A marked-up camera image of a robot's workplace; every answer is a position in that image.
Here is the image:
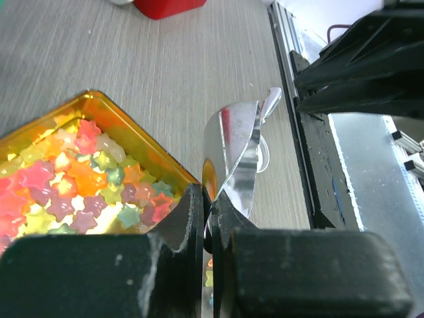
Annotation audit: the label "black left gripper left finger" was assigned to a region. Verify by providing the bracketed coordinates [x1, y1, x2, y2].
[1, 184, 203, 317]

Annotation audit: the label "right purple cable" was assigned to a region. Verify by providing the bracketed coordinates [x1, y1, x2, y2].
[326, 23, 352, 44]

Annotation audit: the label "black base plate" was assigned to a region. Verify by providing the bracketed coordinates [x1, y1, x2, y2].
[287, 50, 358, 231]

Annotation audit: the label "gold tin star candies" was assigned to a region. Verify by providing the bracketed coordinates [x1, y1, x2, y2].
[1, 91, 201, 257]

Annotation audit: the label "silver metal scoop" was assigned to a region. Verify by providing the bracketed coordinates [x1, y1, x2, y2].
[202, 87, 282, 218]

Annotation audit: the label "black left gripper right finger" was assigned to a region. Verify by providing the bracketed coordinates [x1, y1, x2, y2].
[208, 193, 413, 317]

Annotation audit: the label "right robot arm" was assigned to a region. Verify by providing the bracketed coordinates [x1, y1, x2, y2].
[202, 1, 423, 317]

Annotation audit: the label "red box swirl lollipops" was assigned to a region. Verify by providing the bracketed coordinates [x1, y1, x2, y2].
[132, 0, 206, 20]

